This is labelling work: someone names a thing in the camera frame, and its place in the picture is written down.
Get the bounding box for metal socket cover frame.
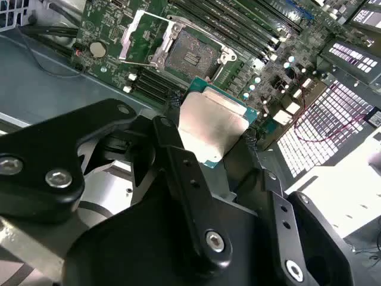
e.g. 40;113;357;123
118;8;185;71

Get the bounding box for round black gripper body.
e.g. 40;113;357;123
64;175;279;286

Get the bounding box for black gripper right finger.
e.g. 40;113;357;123
238;133;357;286

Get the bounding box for silver green CPU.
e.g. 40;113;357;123
177;76;260;164

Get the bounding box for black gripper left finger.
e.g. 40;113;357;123
0;91;235;270

